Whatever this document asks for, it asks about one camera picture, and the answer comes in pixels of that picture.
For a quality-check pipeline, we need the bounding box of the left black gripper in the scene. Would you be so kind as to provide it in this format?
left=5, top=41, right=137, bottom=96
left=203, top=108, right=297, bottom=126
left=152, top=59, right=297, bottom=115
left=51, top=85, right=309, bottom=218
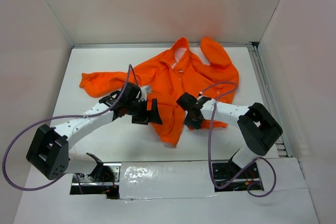
left=126, top=98, right=162, bottom=125

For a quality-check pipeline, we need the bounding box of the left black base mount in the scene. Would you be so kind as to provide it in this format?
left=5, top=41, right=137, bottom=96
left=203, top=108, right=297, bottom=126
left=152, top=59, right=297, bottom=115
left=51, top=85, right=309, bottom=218
left=70, top=153, right=121, bottom=199

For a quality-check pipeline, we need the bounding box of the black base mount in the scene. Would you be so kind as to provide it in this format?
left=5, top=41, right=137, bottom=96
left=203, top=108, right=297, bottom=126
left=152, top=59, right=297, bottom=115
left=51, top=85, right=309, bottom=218
left=70, top=153, right=121, bottom=199
left=212, top=159, right=263, bottom=192

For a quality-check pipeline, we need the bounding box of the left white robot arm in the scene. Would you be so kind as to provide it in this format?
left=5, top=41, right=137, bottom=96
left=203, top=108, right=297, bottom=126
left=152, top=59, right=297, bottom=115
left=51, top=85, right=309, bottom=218
left=26, top=82, right=162, bottom=182

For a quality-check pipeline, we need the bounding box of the orange zip-up jacket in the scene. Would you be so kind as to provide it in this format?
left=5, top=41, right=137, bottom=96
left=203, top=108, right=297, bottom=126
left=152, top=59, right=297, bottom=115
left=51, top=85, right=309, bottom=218
left=79, top=37, right=239, bottom=146

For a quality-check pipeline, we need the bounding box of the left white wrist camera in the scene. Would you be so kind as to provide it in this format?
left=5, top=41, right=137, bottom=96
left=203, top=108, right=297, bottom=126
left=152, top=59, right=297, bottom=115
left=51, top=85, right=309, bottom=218
left=141, top=85, right=152, bottom=98

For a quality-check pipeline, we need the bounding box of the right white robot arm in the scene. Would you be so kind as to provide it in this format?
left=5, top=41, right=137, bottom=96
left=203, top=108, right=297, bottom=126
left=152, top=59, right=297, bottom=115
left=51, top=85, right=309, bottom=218
left=177, top=92, right=283, bottom=178

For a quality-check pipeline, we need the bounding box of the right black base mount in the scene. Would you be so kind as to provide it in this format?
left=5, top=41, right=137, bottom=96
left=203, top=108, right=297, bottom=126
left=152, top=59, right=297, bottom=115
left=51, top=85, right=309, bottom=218
left=212, top=159, right=263, bottom=192

